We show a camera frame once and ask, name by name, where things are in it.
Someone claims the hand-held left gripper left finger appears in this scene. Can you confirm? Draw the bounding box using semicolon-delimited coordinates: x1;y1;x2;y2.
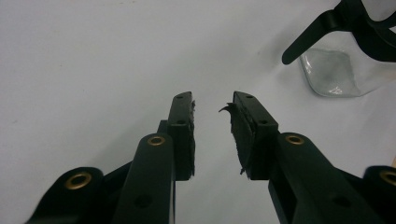
112;91;196;224

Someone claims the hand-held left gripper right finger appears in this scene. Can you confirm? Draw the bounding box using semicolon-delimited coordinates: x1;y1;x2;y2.
219;91;387;224

